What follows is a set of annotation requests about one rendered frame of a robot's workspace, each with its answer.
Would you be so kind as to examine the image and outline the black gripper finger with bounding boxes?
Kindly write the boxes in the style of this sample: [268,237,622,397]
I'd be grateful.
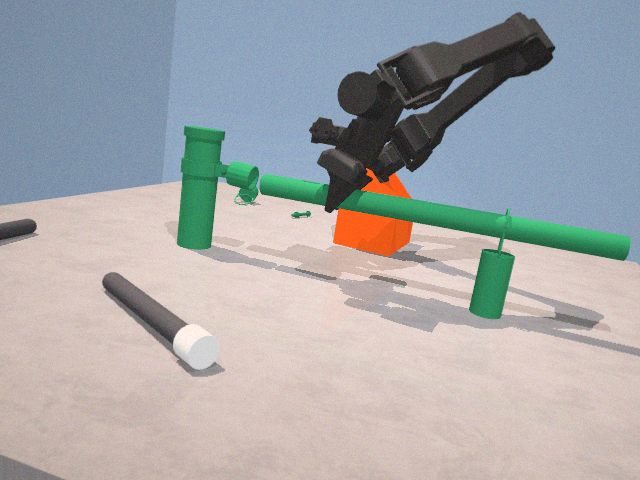
[357,175,373,190]
[324,169,363,213]

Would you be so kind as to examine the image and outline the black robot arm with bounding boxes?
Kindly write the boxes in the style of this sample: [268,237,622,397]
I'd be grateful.
[309,12,555,183]

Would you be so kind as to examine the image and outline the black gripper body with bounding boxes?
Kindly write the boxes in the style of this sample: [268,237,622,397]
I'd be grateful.
[317,116,392,184]

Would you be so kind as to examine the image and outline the green post with cap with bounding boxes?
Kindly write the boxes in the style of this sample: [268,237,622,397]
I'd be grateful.
[177,126,225,250]

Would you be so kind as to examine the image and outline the green horizontal pipe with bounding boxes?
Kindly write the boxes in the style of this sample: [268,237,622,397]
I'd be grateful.
[259,174,631,261]

